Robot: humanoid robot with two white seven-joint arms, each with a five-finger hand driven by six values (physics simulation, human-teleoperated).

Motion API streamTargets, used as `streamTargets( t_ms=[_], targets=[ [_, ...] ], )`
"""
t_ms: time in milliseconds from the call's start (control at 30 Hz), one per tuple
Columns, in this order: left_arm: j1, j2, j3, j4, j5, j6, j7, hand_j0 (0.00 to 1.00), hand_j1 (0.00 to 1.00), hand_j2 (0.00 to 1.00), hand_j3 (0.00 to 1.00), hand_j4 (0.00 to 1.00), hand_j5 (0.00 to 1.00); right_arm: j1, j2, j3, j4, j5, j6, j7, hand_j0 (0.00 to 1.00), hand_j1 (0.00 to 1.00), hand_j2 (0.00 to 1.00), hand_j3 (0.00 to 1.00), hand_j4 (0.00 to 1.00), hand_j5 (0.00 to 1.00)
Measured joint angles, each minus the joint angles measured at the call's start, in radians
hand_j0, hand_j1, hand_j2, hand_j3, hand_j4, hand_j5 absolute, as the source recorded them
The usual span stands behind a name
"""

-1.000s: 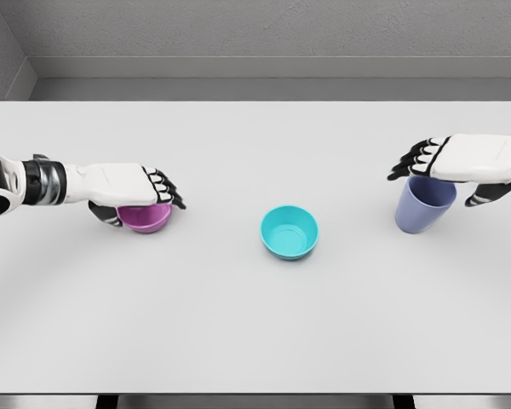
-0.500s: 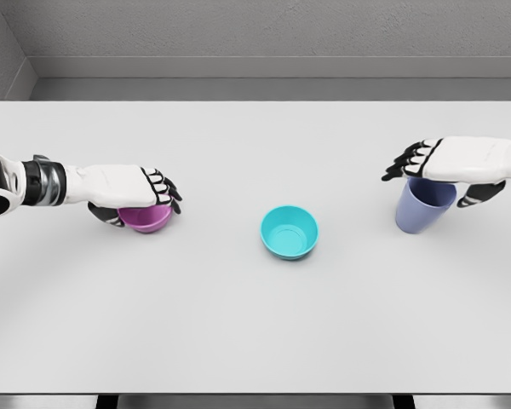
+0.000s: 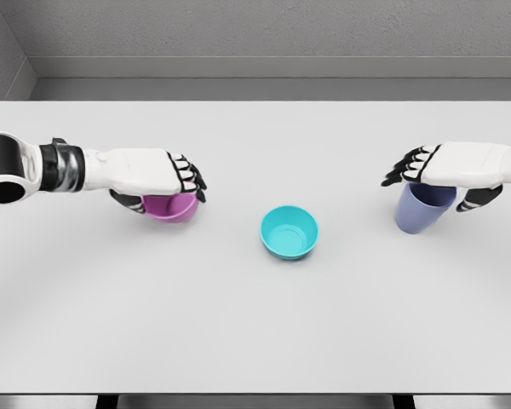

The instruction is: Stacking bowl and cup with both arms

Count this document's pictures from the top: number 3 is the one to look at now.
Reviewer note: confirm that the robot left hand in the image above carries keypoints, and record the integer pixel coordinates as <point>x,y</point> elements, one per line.
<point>145,170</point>

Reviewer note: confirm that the pink bowl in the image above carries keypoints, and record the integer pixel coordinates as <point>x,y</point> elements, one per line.
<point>174,208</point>

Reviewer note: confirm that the lavender blue cup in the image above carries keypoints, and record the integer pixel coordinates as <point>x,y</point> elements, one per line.
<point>421,211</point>

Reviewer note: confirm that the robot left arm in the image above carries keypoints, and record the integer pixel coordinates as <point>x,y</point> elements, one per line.
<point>47,166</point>

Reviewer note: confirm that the turquoise bowl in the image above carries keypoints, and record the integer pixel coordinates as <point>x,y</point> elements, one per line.
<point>289,232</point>

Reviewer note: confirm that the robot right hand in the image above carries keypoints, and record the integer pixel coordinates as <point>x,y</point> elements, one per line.
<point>464,164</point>

